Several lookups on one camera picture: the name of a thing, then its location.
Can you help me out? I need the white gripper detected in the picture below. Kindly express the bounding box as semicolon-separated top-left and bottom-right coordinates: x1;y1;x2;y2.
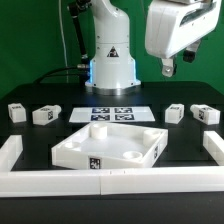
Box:
145;0;222;77

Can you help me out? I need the white square table top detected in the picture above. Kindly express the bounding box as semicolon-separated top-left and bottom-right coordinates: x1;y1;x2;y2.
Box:
52;122;168;170

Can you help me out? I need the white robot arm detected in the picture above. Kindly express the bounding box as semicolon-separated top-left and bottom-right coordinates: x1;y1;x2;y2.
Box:
85;0;222;95

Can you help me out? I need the white fiducial marker sheet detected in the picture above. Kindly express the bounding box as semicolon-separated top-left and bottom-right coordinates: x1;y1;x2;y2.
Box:
69;106;155;123

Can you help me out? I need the white U-shaped fence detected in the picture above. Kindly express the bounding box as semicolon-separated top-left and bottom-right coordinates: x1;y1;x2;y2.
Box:
0;135;224;197

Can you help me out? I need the black cable conduit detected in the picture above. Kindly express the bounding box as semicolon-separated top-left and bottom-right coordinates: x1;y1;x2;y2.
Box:
33;0;92;84

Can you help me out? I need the white thin cable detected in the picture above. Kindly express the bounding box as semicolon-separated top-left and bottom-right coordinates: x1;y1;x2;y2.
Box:
58;0;70;84

